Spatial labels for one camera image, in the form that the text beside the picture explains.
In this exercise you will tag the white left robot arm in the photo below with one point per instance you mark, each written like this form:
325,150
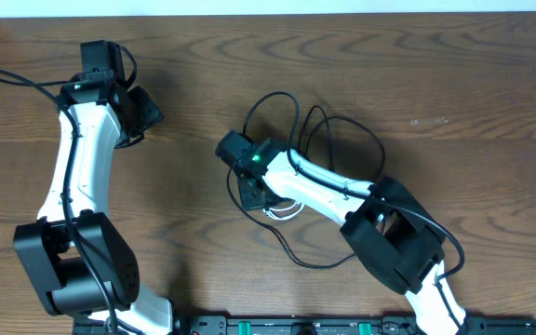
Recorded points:
77,262

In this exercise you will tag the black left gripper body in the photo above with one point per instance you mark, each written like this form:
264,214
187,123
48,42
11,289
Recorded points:
146,110

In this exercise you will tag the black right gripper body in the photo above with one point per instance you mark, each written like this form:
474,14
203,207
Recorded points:
251,192

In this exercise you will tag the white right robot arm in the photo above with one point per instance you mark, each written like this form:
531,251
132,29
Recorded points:
392,235

